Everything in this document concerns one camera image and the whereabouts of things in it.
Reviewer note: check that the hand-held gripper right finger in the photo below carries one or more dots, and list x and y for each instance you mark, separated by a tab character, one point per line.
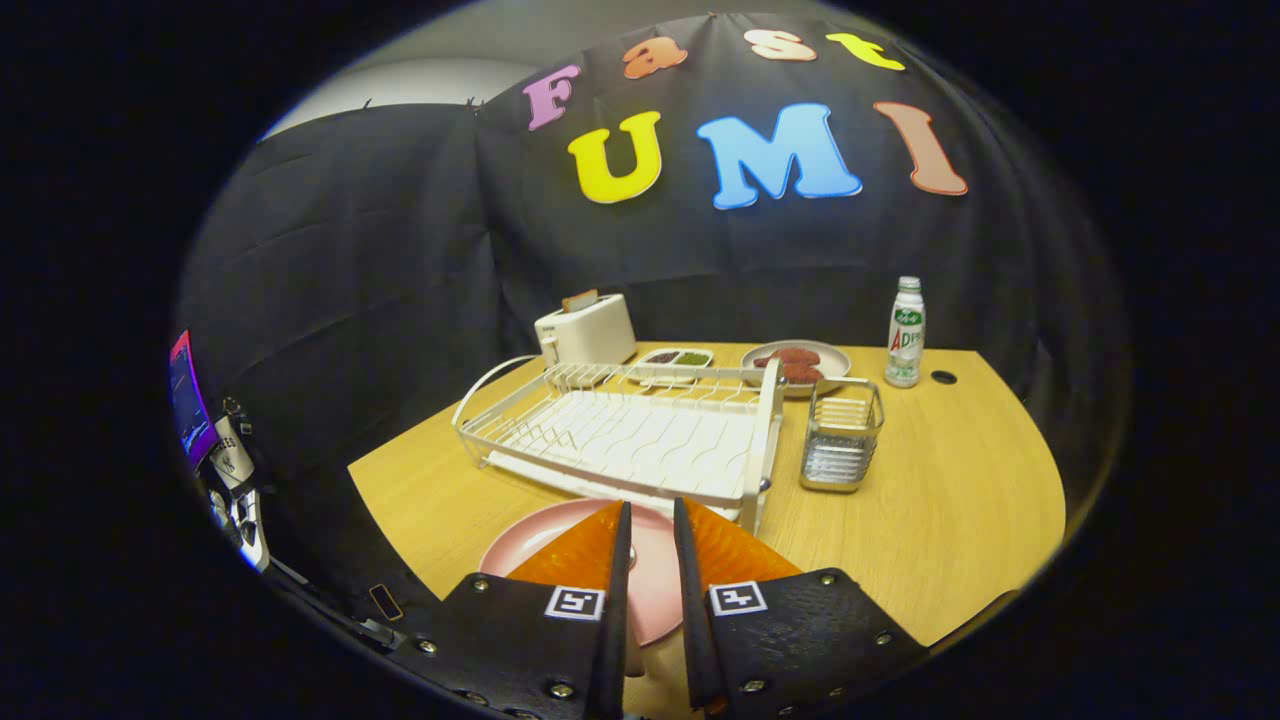
695	620

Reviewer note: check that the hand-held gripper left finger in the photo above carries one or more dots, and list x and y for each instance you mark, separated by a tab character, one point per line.
612	640

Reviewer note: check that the pink plate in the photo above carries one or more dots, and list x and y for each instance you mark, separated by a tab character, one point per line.
655	590

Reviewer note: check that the white divided condiment dish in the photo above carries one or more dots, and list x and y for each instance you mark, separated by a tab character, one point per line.
660	373

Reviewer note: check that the beige plate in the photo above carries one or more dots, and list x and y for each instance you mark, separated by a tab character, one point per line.
835	358

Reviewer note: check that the red sausage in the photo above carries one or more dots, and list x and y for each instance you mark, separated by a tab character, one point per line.
790	355
803	373

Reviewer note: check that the white toaster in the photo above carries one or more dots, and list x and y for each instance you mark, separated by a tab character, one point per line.
590	335

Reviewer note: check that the toast slice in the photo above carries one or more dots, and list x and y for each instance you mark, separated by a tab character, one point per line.
580	300

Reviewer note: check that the white drink bottle green label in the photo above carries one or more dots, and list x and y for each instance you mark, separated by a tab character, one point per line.
905	345

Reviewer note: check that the black backdrop cloth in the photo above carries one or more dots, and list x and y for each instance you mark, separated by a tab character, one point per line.
400	300

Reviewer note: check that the white labelled device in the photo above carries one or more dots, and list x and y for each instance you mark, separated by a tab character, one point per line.
232	465

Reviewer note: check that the purple lit screen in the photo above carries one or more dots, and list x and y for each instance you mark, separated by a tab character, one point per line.
190	400

